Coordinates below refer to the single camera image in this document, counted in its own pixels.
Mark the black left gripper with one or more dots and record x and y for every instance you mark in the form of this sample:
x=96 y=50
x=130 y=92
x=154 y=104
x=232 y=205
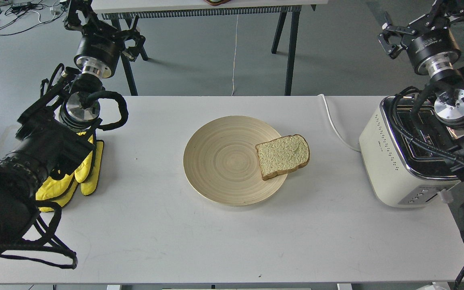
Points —
x=97 y=42

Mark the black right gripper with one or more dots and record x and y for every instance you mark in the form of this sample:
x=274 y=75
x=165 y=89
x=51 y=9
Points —
x=428 y=41

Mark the slice of bread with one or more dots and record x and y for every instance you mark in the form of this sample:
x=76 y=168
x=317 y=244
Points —
x=282 y=155

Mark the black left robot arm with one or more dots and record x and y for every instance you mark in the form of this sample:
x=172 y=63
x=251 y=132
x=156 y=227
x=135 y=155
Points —
x=55 y=131

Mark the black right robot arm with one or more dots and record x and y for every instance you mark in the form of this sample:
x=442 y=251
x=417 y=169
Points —
x=439 y=106

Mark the cream white toaster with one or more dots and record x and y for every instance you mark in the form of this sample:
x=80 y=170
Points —
x=402 y=174

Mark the background white table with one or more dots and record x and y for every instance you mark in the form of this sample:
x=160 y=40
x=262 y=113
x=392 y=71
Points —
x=128 y=10

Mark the round bamboo plate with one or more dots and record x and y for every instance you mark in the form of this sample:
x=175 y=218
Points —
x=221 y=163

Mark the yellow cloth glove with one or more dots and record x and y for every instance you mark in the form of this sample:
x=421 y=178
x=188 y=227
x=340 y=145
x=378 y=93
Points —
x=85 y=178

